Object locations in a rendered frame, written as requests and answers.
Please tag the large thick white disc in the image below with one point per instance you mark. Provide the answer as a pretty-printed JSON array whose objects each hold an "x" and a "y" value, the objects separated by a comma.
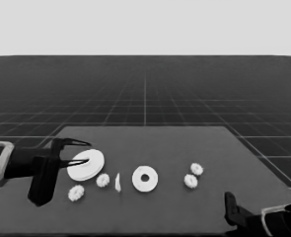
[{"x": 82, "y": 173}]

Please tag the larger white toothed gear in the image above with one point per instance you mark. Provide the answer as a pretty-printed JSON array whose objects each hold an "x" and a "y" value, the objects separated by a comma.
[{"x": 72, "y": 194}]

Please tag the small white T-shaped piece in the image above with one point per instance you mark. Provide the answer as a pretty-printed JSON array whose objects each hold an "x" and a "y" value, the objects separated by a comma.
[{"x": 118, "y": 182}]

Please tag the white round carrier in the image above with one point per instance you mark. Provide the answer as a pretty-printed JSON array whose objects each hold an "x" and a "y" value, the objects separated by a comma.
[{"x": 136, "y": 179}]

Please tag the small white toothed gear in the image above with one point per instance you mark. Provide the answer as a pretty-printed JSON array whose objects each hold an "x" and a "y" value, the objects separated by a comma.
[
  {"x": 194, "y": 170},
  {"x": 187, "y": 182},
  {"x": 100, "y": 181}
]

